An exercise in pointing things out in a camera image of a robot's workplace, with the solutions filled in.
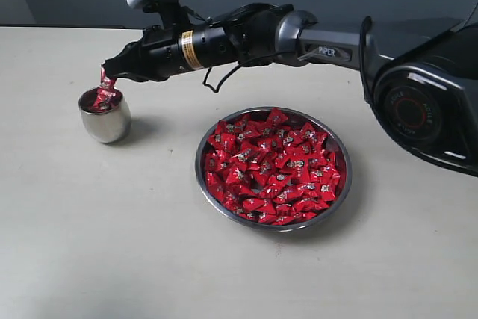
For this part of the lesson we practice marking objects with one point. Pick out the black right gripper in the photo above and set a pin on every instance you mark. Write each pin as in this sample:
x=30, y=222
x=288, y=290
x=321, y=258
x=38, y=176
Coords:
x=156, y=56

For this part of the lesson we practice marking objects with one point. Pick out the red candy dangling from gripper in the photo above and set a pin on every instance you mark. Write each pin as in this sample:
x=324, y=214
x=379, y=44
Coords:
x=106, y=88

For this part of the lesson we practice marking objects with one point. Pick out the red candy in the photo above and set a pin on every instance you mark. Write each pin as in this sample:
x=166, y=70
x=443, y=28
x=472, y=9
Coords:
x=99, y=102

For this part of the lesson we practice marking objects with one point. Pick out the stainless steel plate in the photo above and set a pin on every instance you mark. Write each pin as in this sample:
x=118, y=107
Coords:
x=273, y=179

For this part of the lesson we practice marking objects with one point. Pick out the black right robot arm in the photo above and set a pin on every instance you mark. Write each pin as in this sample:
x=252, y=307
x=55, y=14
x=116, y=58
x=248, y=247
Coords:
x=419, y=77

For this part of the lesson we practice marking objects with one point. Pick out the stainless steel cup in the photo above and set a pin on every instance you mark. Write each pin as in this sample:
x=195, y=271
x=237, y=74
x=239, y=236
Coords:
x=105, y=126

